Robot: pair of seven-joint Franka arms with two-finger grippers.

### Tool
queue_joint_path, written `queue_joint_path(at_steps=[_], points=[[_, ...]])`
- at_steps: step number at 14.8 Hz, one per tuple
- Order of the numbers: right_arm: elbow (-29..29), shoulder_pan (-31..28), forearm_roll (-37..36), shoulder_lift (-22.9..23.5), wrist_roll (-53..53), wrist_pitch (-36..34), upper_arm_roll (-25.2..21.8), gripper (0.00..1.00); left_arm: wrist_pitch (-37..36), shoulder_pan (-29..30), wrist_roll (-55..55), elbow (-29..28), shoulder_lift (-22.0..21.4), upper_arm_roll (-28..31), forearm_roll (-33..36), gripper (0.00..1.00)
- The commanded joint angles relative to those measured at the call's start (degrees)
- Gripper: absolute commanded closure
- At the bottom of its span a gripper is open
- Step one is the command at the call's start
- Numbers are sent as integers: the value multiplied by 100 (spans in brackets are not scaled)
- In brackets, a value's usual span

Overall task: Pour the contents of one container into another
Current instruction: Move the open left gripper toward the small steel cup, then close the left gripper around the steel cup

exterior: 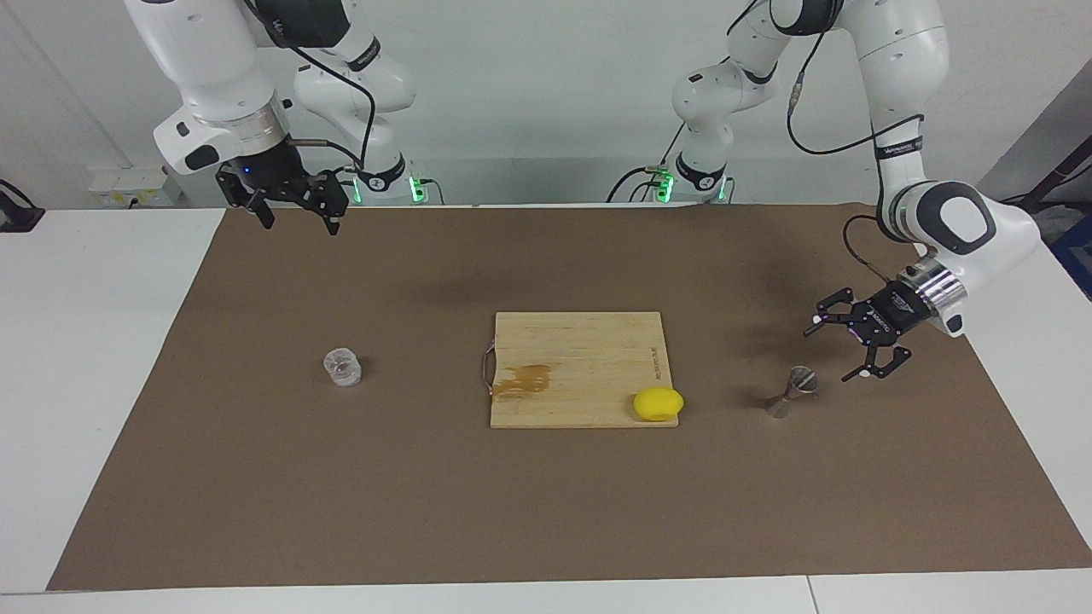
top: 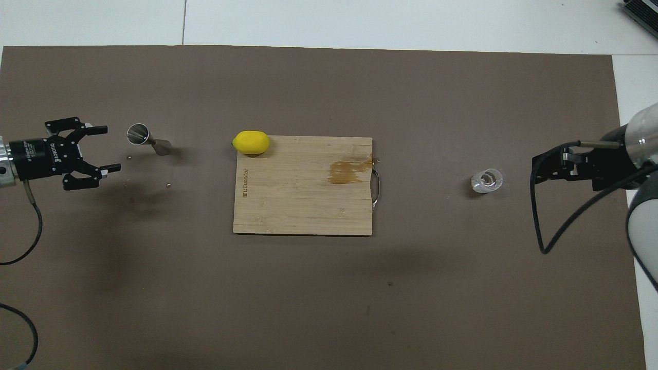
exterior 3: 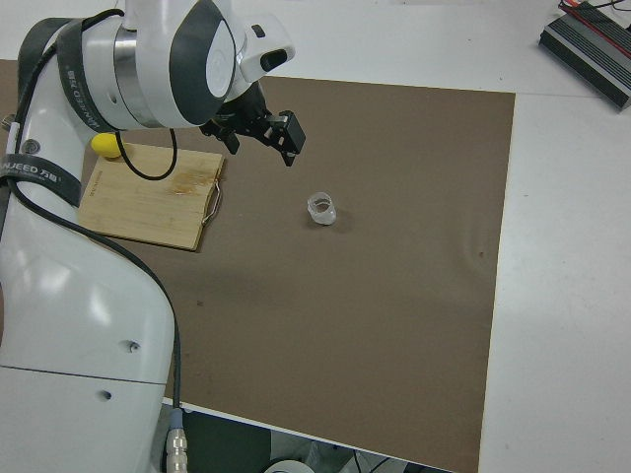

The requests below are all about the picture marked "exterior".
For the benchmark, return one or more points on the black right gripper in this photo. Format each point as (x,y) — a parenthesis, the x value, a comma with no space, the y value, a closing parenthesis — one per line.
(273,175)

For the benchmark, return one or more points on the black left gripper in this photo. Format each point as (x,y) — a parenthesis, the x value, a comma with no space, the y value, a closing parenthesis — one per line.
(891,315)

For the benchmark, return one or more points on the steel double jigger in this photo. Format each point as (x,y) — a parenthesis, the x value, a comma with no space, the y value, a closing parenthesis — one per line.
(781,405)

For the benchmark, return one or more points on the small clear glass cup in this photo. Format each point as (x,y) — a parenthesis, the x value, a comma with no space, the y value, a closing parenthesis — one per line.
(343,368)

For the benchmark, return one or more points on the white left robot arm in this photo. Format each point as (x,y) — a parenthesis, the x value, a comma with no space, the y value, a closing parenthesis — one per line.
(904,51)

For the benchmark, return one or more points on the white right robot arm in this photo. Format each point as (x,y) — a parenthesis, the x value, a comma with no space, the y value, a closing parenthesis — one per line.
(213,68)

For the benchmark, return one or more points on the black stand pole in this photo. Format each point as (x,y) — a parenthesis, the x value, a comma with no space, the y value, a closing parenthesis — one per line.
(1019,209)

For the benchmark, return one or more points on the yellow lemon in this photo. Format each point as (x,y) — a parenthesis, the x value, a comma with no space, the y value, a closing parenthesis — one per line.
(658,404)

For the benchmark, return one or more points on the blue crate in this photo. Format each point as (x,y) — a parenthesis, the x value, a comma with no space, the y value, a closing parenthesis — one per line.
(1077,247)

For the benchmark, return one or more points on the wooden cutting board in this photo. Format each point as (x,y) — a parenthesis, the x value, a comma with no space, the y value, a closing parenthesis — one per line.
(589,358)

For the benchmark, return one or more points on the brown table mat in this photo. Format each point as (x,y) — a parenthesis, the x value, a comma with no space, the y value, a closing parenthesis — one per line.
(341,512)

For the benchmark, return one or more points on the white wall socket strip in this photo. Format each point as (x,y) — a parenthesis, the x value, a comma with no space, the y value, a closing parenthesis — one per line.
(128,183)

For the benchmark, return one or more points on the black clamp mount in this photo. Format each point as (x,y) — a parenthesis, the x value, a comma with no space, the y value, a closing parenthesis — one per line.
(17,217)

